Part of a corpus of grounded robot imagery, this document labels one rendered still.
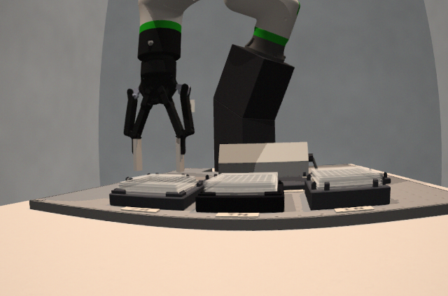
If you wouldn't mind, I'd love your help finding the white button panel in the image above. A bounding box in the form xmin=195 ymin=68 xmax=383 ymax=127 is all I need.
xmin=218 ymin=142 xmax=318 ymax=177

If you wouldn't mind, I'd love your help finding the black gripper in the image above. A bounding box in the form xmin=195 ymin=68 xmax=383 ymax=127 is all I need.
xmin=124 ymin=57 xmax=195 ymax=172

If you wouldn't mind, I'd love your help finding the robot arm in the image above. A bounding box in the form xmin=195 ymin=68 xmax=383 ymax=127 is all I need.
xmin=138 ymin=0 xmax=300 ymax=63

